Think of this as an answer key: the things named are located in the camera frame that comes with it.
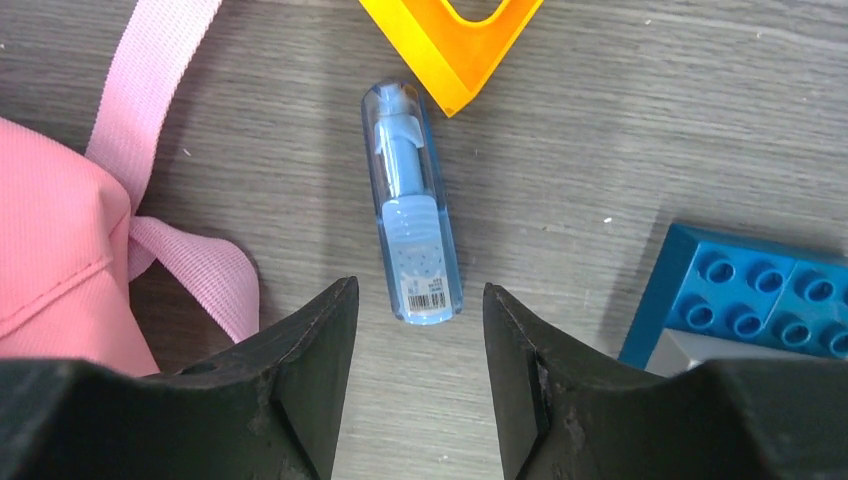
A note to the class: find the blue toy brick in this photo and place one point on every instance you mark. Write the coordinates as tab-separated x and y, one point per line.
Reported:
742	289

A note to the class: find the pink student backpack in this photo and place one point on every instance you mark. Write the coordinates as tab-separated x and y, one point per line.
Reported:
71	237

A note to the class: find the yellow triangle ruler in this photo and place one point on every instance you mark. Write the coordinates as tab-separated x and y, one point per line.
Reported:
452	57

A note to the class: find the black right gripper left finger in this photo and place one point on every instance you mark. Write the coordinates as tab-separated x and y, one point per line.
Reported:
269	407

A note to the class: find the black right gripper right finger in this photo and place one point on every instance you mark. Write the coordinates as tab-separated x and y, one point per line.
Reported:
567	411

